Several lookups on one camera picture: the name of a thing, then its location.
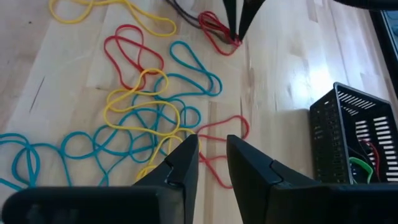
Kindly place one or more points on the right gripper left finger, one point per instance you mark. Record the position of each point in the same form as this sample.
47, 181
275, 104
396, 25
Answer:
183, 168

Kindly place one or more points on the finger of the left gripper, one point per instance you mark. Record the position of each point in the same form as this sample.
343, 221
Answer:
231, 15
248, 14

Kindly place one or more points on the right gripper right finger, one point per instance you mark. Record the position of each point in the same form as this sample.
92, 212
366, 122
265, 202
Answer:
252, 174

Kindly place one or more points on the yellow rubber band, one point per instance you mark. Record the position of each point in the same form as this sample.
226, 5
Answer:
107, 115
146, 170
175, 29

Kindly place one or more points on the green rubber band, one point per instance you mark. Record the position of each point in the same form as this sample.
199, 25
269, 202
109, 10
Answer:
362, 163

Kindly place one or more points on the black slotted plastic bin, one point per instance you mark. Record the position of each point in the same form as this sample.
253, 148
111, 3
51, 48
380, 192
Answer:
326, 149

